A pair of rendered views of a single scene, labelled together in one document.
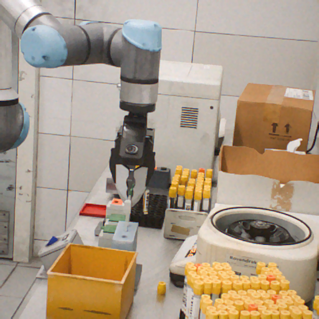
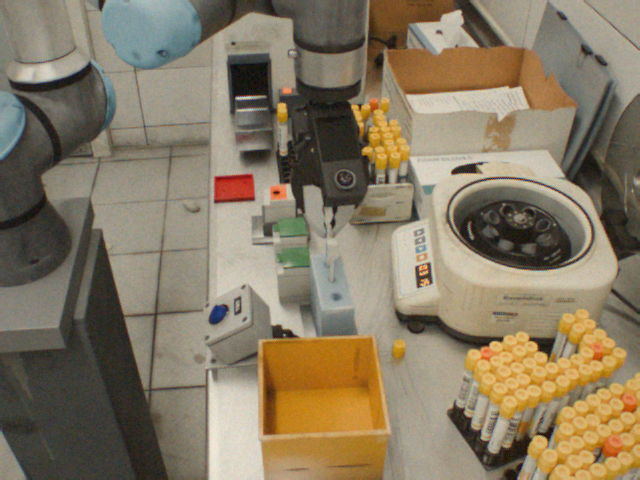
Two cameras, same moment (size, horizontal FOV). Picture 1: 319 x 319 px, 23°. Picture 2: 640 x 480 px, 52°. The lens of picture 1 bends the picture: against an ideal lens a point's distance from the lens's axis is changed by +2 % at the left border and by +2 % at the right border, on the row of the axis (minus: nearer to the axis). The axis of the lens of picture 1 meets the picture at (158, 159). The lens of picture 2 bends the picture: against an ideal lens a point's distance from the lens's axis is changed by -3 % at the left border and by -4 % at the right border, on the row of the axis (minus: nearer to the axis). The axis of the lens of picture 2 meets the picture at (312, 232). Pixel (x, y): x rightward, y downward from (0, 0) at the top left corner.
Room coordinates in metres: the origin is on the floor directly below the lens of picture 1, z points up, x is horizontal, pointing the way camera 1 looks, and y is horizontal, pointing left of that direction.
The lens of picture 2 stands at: (0.83, 0.20, 1.56)
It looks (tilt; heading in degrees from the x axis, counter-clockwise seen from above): 40 degrees down; 349
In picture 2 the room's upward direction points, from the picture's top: straight up
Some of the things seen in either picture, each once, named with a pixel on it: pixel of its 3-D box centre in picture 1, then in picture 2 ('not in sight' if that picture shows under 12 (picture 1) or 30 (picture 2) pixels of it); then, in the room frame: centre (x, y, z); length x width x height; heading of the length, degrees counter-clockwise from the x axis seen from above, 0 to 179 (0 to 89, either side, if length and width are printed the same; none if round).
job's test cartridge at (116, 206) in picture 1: (117, 214); (280, 208); (1.65, 0.08, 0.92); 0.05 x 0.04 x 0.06; 84
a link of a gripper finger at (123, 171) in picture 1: (123, 180); (312, 200); (1.48, 0.07, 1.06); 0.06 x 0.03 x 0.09; 177
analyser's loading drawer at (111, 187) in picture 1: (124, 172); (251, 109); (1.96, 0.09, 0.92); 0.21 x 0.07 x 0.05; 175
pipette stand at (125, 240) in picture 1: (124, 254); (330, 308); (1.42, 0.05, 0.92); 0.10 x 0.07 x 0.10; 177
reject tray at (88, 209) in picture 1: (95, 210); (234, 187); (1.77, 0.14, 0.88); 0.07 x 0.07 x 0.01; 85
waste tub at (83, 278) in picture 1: (92, 287); (320, 411); (1.27, 0.10, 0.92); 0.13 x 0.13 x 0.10; 82
